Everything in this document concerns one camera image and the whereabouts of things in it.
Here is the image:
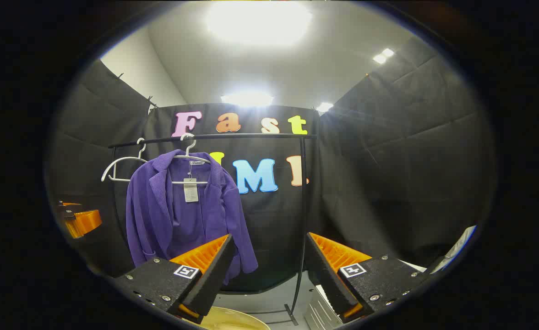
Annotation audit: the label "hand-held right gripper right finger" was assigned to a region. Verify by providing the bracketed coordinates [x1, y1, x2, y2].
[304, 232, 430, 324]

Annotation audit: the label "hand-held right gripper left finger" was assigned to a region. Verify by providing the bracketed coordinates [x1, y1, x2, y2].
[113, 234, 237, 325]

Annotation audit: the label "purple ribbed jacket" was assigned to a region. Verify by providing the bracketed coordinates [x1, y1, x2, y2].
[125, 149, 259, 286]

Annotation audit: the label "white plastic clothes hanger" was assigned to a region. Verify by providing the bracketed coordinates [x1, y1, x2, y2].
[172, 133, 211, 185]
[101, 137, 148, 183]

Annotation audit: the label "black metal clothes rack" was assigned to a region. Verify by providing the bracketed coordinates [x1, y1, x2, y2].
[108, 133, 319, 327]

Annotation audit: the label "black backdrop cloth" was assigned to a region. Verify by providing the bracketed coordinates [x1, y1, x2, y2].
[45, 37, 496, 294]

